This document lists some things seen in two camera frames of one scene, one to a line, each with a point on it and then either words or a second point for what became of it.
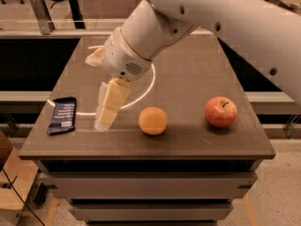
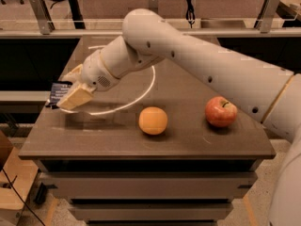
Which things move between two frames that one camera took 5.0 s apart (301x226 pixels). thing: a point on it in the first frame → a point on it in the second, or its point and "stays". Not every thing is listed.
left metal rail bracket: [41, 13] stays
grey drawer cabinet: [150, 192] stays
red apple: [221, 111] stays
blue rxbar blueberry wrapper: [63, 116] → [58, 88]
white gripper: [121, 57] → [95, 71]
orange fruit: [152, 121] stays
